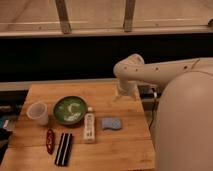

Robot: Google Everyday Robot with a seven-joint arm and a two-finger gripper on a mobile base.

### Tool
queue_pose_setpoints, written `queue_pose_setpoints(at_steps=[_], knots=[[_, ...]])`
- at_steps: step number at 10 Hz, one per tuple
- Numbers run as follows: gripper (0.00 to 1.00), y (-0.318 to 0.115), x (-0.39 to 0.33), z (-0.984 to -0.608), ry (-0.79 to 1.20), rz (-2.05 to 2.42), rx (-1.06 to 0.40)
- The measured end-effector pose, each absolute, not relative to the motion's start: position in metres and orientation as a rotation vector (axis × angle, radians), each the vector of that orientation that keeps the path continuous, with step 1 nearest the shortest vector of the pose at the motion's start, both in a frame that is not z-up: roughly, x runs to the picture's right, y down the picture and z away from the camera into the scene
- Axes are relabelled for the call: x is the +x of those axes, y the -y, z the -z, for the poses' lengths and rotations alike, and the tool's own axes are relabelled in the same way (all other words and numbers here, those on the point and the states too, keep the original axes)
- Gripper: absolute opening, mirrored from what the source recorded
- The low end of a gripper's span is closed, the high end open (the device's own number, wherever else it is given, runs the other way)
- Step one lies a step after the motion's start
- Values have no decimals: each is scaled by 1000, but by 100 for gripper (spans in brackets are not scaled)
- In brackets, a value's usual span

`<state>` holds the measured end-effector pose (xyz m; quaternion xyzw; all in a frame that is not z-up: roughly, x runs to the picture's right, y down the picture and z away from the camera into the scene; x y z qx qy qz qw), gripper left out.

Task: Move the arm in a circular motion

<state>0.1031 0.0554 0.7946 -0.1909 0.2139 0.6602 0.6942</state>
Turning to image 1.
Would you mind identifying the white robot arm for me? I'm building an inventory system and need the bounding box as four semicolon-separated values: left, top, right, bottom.
113;54;213;171

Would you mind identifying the right metal frame post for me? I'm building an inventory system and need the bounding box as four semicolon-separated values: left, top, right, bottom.
123;0;136;32

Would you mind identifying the metal frame post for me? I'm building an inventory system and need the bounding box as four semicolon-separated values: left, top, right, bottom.
55;0;71;34
123;0;136;32

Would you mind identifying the blue sponge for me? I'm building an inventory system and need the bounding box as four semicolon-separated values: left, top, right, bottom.
101;117;122;130

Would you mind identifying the white tube with cap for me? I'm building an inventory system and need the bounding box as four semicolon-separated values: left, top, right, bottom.
83;107;95;143

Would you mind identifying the green ceramic bowl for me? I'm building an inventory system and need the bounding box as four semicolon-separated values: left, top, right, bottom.
53;96;87;125

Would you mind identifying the black white striped box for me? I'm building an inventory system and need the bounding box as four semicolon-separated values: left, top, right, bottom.
54;133;72;166

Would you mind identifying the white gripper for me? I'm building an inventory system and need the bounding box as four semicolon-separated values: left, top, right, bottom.
113;80;136;101

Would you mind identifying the left metal frame post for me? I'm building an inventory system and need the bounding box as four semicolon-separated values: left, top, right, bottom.
55;0;71;34

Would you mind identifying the clear plastic cup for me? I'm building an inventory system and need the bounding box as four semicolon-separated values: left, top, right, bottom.
26;101;49;126

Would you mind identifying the black cable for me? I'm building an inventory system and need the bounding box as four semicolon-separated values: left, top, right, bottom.
148;87;159;131

